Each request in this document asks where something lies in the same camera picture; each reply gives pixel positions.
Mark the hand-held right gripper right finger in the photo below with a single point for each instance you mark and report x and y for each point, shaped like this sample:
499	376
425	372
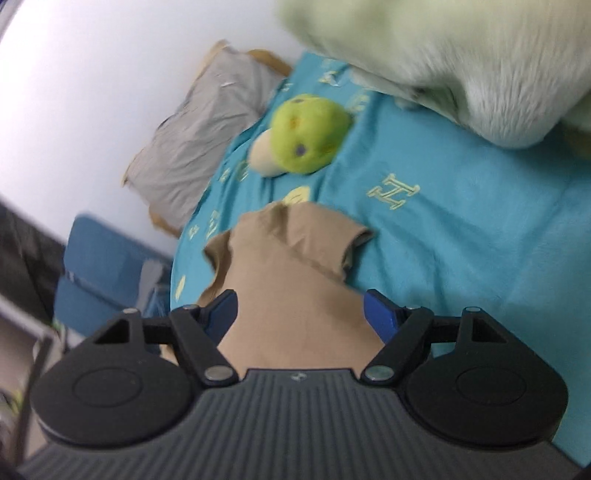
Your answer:
379	313

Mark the grey pillow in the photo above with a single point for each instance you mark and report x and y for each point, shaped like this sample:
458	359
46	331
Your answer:
198	134

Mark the tan t-shirt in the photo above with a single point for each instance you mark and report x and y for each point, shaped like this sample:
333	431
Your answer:
295	295

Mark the teal lettered bed sheet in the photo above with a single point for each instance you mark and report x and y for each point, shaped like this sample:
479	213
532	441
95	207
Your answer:
452	221

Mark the blue chair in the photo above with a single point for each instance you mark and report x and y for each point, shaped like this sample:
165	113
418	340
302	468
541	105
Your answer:
111	267

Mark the green plush toy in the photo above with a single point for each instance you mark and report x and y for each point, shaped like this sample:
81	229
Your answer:
300	134

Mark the pale green fluffy blanket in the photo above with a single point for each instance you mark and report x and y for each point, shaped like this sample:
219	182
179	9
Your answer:
443	60

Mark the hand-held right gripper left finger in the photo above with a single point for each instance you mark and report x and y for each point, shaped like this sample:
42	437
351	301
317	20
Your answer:
222	310

